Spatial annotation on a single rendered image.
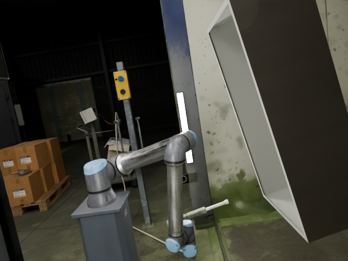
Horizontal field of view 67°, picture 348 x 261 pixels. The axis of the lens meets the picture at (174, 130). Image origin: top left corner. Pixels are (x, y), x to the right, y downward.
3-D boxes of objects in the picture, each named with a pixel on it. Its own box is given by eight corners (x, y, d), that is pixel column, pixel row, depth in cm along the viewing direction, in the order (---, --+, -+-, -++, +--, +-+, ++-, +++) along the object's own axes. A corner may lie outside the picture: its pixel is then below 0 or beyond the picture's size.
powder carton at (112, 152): (104, 158, 426) (107, 134, 423) (131, 161, 434) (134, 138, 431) (101, 165, 374) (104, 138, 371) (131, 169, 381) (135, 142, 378)
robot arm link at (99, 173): (82, 191, 169) (76, 165, 167) (101, 182, 184) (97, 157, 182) (99, 192, 162) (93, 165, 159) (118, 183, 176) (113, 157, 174)
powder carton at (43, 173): (36, 187, 426) (31, 165, 421) (55, 184, 429) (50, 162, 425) (27, 195, 388) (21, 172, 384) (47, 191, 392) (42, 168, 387)
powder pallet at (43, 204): (26, 190, 467) (24, 183, 465) (72, 183, 474) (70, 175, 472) (-15, 221, 349) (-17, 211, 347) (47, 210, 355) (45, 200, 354)
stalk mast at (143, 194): (151, 222, 272) (123, 62, 251) (151, 226, 266) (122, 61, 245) (146, 223, 272) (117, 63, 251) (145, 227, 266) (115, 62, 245)
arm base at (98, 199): (83, 209, 164) (80, 194, 163) (92, 198, 183) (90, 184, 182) (113, 205, 163) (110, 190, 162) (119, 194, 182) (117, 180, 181)
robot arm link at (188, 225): (187, 228, 156) (189, 247, 158) (195, 218, 166) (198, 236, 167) (173, 226, 161) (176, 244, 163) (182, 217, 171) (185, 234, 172)
